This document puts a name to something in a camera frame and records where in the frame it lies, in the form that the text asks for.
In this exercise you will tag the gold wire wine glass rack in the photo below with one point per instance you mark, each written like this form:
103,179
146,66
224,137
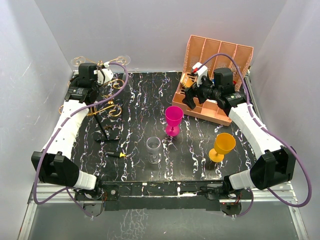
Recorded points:
107,107

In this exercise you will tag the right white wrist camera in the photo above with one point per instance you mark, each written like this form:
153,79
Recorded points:
199,70

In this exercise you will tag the black yellow screwdriver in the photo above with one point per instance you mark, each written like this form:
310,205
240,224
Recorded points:
115,154

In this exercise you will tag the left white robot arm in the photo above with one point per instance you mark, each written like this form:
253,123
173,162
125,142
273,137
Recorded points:
57,167

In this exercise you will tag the orange plastic wine glass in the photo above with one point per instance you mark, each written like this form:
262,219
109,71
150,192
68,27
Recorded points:
223,144

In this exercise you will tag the aluminium frame rail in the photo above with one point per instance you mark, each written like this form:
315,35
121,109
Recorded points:
175,210

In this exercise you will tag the peach desk organizer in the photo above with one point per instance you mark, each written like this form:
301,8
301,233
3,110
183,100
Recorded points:
227,63

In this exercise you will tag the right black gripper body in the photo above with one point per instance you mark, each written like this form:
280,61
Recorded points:
206,90

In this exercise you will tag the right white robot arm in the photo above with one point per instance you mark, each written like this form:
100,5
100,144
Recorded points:
275,162

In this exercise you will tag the clear wine glass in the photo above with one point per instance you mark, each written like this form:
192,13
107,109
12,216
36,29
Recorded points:
123,60
153,146
77,61

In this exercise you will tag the pink plastic wine glass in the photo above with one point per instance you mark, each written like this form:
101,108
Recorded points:
173,117

